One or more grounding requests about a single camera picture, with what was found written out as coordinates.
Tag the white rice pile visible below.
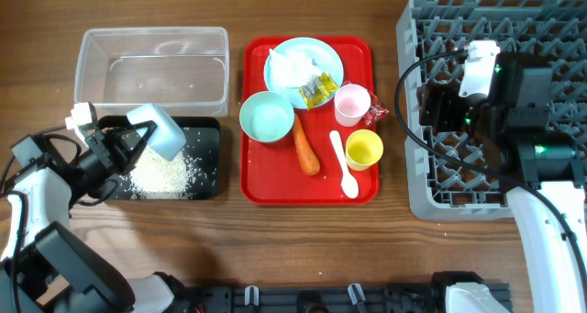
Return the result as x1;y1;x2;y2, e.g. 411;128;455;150
117;126;215;201

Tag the black waste tray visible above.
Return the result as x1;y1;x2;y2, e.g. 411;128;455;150
86;116;222;201

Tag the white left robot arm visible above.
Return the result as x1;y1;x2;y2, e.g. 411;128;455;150
1;120;189;312

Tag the white tissue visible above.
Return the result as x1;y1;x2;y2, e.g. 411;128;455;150
269;50;322;88

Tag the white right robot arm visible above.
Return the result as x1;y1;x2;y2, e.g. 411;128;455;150
420;50;586;312

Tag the yellow snack wrapper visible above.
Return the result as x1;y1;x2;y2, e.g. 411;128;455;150
298;73;338;110

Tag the pink plastic cup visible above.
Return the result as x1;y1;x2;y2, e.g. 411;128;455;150
334;84;371;127

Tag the light blue bowl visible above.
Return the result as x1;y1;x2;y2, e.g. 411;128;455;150
127;103;186;162

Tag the orange carrot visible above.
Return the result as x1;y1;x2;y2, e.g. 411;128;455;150
292;115;320;175

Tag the mint green bowl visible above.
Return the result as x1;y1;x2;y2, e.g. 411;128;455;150
239;91;294;143

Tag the cream plastic spoon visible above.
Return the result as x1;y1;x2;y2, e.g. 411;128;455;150
329;130;359;199

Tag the clear plastic storage bin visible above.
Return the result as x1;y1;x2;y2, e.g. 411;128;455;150
73;27;230;117

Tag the grey dishwasher rack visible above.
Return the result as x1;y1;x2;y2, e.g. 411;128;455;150
395;0;587;222

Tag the yellow plastic cup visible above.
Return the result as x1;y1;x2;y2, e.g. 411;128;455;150
345;129;383;171

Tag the red candy wrapper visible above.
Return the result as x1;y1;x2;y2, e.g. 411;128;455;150
342;80;389;127

